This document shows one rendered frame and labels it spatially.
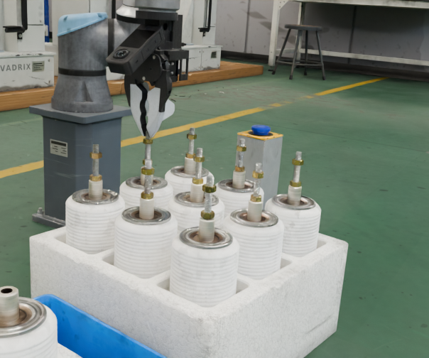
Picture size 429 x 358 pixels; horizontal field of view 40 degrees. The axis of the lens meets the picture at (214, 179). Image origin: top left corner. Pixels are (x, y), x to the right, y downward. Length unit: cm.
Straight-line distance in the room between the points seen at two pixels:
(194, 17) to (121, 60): 382
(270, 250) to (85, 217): 29
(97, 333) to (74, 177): 64
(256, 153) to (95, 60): 48
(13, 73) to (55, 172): 175
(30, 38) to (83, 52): 193
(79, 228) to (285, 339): 37
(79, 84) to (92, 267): 64
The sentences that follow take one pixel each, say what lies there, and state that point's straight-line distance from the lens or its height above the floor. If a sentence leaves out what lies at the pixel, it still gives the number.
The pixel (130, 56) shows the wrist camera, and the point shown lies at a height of 48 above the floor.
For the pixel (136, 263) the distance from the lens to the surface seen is 88.
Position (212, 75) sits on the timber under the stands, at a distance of 461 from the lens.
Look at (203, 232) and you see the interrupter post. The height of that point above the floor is 26.
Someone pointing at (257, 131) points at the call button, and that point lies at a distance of 121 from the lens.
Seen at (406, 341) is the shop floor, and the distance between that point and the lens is 116.
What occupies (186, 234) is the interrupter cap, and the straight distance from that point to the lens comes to 82.
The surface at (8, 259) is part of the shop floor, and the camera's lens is 138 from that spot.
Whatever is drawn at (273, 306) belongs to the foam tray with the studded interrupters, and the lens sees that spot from 88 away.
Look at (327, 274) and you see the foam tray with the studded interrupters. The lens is 102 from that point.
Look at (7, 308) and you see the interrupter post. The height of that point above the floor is 27.
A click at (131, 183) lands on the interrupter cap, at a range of 104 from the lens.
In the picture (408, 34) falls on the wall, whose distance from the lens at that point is 609.
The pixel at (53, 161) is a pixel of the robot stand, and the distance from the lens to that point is 150.
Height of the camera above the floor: 56
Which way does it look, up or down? 16 degrees down
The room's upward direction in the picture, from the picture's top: 4 degrees clockwise
